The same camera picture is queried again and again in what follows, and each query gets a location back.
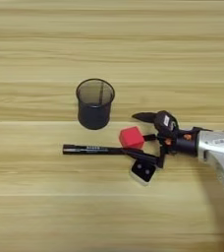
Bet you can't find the black marker pen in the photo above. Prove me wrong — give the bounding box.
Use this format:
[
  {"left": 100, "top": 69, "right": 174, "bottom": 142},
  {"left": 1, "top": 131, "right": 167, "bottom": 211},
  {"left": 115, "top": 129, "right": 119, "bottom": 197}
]
[{"left": 62, "top": 143, "right": 132, "bottom": 157}]

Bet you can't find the black mesh pen cup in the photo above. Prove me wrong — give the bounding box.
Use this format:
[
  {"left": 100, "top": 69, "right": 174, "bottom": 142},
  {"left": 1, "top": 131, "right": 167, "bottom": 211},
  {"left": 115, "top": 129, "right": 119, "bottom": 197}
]
[{"left": 76, "top": 78, "right": 116, "bottom": 131}]

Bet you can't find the red foam cube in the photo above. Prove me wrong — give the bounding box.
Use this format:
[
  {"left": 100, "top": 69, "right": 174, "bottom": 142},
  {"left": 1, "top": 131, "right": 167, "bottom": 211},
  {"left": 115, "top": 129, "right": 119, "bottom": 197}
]
[{"left": 118, "top": 125, "right": 146, "bottom": 151}]

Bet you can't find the black and white cube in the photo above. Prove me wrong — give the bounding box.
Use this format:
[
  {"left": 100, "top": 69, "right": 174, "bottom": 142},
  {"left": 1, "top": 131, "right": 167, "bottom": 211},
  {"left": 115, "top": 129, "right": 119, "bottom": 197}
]
[{"left": 129, "top": 159, "right": 157, "bottom": 187}]

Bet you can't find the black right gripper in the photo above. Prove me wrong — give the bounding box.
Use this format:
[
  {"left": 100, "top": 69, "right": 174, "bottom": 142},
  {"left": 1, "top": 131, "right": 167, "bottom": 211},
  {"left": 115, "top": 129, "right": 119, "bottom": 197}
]
[{"left": 122, "top": 111, "right": 203, "bottom": 168}]

